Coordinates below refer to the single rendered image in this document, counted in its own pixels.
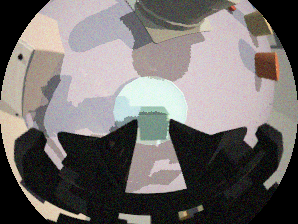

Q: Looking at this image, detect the tan cylinder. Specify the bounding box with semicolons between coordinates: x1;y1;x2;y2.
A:
243;11;273;37

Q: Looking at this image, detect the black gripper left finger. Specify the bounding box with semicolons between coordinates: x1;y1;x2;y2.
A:
57;120;137;192

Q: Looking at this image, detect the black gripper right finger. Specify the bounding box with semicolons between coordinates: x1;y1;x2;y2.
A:
168;119;247;189

